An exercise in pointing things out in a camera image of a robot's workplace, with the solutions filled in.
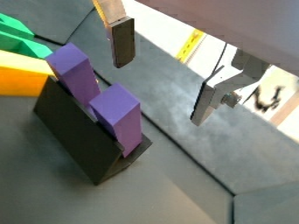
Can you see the purple U-shaped block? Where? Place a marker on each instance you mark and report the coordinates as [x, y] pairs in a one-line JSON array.
[[114, 106]]

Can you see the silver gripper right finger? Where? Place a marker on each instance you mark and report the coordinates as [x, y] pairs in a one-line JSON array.
[[234, 74]]

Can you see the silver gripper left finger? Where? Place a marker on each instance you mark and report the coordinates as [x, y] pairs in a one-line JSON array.
[[121, 30]]

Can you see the yellow long bar block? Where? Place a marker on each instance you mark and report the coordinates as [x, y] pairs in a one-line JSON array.
[[23, 74]]

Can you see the black angled fixture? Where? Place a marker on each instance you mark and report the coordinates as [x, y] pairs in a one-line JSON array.
[[91, 145]]

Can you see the green S-shaped block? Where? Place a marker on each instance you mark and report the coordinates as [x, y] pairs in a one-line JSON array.
[[17, 39]]

